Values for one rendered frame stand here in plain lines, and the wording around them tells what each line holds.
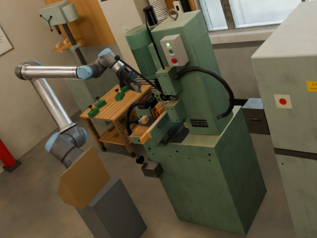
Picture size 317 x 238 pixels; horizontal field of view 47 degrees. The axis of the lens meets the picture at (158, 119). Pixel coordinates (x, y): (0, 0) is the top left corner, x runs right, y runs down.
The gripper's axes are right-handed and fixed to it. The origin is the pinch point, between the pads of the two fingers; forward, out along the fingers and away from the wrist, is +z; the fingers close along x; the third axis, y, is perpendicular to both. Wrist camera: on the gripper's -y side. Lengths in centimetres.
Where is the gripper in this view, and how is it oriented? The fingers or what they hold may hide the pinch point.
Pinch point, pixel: (139, 91)
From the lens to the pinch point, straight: 248.9
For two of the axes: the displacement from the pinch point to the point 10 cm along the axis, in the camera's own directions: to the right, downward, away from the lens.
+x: 5.2, -5.9, 6.2
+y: 5.0, -3.9, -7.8
